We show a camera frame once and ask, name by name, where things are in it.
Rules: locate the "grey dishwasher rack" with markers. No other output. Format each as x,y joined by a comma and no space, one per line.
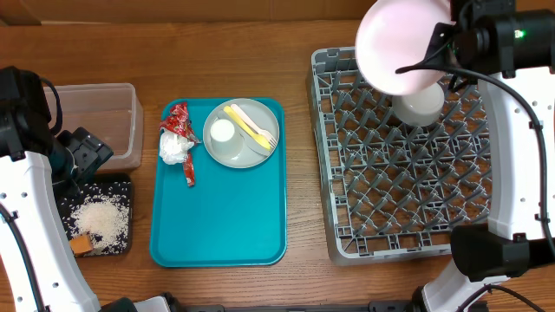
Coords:
392,192

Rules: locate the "white napkin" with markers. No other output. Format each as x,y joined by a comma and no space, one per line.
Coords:
174,148

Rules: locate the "grey bowl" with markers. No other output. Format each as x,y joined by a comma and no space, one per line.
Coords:
420,109

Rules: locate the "white plastic fork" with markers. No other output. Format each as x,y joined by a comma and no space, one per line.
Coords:
248,121

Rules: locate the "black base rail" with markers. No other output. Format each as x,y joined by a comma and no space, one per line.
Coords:
377,306

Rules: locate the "red sauce sachet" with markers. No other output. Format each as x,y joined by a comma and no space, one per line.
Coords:
188,169

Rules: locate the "pile of rice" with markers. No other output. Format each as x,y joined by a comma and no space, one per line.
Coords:
104,219

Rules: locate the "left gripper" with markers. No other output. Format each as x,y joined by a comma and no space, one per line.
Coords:
90,151

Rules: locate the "red snack wrapper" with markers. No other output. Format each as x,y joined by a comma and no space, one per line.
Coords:
178,122

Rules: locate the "orange food piece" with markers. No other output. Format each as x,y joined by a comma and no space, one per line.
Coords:
81,245

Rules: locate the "grey round plate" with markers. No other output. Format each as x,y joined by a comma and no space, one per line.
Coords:
260,114

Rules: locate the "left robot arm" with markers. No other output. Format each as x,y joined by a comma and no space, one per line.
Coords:
40,162

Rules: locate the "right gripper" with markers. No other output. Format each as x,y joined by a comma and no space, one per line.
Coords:
434,56

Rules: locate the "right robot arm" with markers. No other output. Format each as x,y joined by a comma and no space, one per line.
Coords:
509,56

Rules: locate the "clear plastic bin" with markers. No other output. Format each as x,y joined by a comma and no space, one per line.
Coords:
112,113

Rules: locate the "pink round plate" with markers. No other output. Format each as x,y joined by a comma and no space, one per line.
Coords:
395,34

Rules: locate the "teal plastic tray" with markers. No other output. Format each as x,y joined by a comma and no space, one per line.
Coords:
230,217

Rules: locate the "black rectangular tray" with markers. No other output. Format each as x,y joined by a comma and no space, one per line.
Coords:
114,183

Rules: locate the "white paper cup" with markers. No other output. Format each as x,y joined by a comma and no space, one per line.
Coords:
225,139

